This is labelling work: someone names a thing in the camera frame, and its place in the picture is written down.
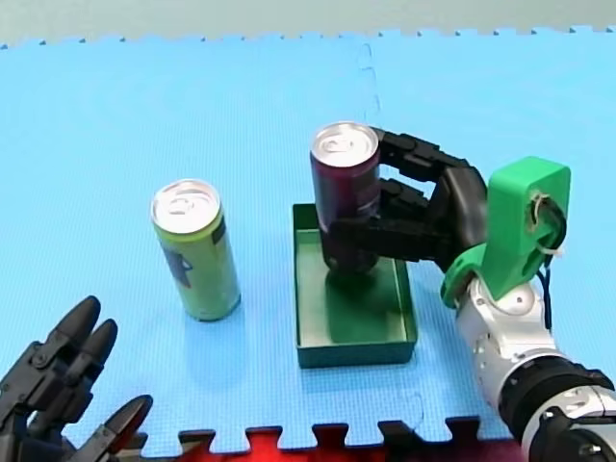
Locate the dark purple drink can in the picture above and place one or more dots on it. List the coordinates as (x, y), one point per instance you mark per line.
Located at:
(344, 192)

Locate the shallow green tray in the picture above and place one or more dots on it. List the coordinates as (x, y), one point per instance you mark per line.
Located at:
(356, 308)

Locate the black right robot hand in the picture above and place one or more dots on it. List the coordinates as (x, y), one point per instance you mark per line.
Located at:
(433, 212)

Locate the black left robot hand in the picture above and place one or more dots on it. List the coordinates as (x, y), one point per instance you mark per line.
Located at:
(53, 370)

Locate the green drink can dark band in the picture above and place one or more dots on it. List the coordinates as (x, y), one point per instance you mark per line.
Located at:
(197, 250)

